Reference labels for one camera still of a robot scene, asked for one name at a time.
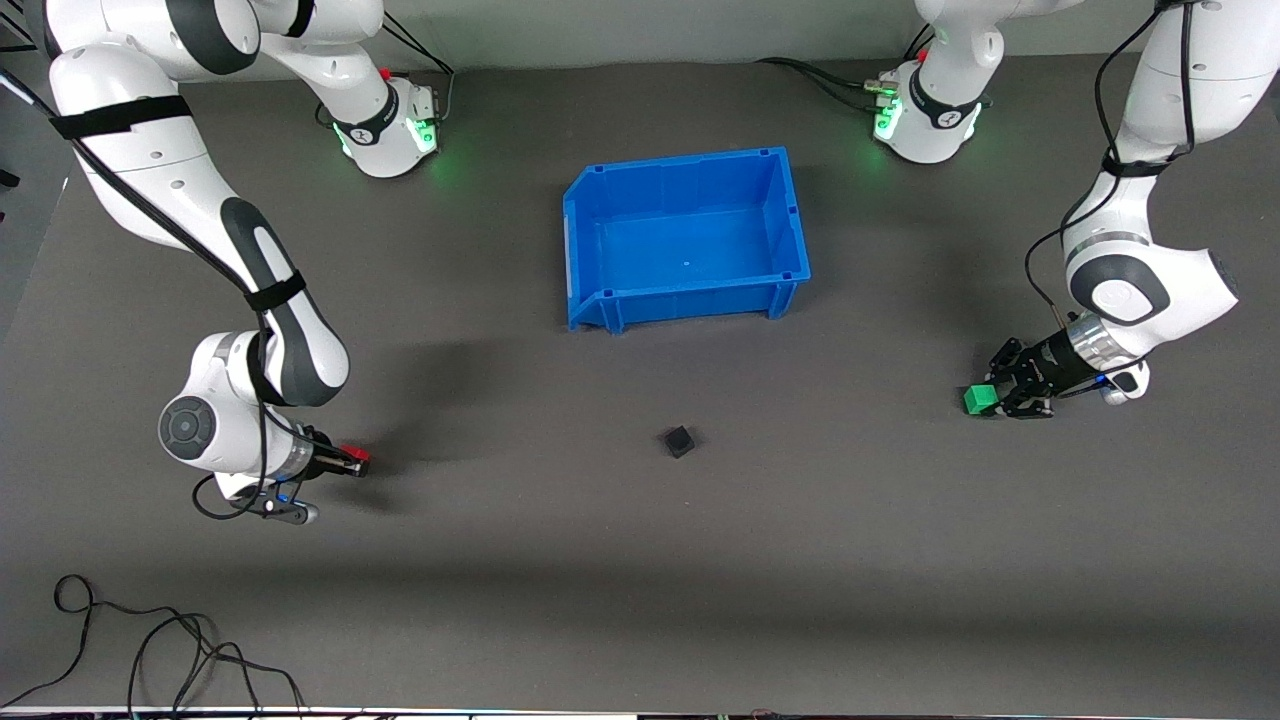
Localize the blue plastic storage bin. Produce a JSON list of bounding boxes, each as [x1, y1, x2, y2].
[[562, 147, 812, 335]]

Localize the loose thin black cable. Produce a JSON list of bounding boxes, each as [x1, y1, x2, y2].
[[0, 574, 307, 717]]

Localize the black right arm wrist cable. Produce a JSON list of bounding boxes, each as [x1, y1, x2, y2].
[[0, 70, 311, 521]]

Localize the black arm wrist cable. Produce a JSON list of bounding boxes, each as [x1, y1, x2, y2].
[[0, 70, 311, 521], [1024, 0, 1201, 336]]

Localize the black left arm wrist cable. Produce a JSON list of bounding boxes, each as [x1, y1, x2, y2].
[[1024, 0, 1201, 336]]

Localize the black left arm base cables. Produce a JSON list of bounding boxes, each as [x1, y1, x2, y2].
[[754, 22, 935, 113]]

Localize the black arm base cables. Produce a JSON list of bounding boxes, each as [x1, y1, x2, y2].
[[315, 18, 457, 129], [754, 22, 935, 113]]

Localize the black right arm base cables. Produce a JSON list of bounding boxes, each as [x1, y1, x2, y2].
[[315, 18, 457, 129]]

